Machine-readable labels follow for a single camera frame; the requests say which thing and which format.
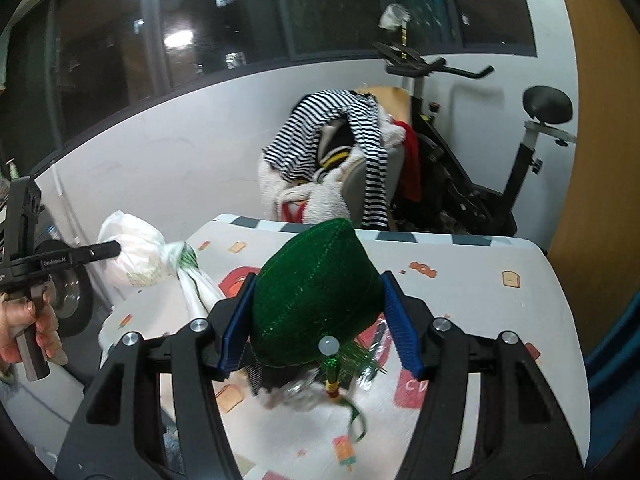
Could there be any washing machine with round door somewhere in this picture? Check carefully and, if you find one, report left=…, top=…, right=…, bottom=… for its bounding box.
left=36, top=207, right=94, bottom=337

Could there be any chair piled with clothes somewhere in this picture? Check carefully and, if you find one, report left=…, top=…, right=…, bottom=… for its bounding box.
left=257, top=86, right=421, bottom=229

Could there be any white duster on bike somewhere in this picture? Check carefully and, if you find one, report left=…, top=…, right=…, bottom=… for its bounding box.
left=378, top=3, right=411, bottom=32

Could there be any person's left hand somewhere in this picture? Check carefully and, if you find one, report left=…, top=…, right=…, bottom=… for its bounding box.
left=0, top=292, right=68, bottom=365

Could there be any black white striped shirt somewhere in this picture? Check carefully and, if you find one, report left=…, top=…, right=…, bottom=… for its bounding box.
left=262, top=89, right=390, bottom=229

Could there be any black plastic cutlery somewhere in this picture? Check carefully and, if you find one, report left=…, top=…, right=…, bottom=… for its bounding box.
left=357, top=314, right=392, bottom=391

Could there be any orange wooden door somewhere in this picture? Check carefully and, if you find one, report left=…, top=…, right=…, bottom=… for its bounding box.
left=549, top=0, right=639, bottom=352

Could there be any red garment on chair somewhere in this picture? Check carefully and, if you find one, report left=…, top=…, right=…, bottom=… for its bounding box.
left=393, top=119, right=422, bottom=203

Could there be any white plastic bag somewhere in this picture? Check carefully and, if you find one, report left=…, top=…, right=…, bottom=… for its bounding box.
left=98, top=210, right=226, bottom=318

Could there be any green glitter christmas hat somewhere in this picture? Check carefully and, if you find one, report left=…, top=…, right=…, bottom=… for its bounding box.
left=246, top=218, right=385, bottom=442

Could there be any black exercise bike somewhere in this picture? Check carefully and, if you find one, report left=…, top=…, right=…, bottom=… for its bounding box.
left=374, top=42, right=576, bottom=247

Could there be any dark window with frame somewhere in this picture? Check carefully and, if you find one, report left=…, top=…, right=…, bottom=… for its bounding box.
left=1, top=0, right=537, bottom=174

